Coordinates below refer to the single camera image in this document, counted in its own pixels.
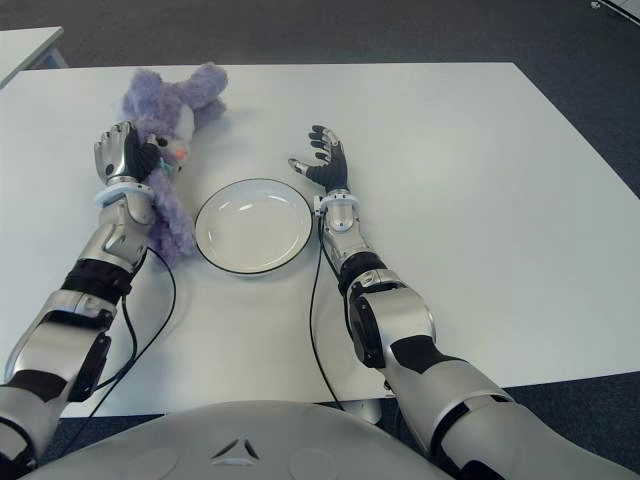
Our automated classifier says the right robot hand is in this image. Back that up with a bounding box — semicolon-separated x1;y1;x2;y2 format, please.
287;124;352;194

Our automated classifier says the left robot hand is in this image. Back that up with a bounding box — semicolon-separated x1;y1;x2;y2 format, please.
93;120;164;187

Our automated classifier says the purple plush doll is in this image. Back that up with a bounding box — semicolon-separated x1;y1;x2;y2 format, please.
122;61;229;262

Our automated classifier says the white plate black rim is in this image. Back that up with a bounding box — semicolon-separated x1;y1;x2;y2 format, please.
194;178;314;277

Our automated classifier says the white side table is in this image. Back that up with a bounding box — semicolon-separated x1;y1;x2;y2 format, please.
0;25;66;90

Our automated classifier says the white table leg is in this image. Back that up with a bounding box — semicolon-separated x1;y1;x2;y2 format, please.
344;387;385;426

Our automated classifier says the grey robot torso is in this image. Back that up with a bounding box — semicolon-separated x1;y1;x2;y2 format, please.
27;399;454;480

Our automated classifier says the white furniture edge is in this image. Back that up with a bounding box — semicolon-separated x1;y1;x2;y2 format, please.
601;0;640;21

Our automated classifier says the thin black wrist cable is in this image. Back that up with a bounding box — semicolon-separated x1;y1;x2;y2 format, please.
308;209;347;407

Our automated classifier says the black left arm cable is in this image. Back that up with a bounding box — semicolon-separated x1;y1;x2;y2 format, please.
88;244;178;422

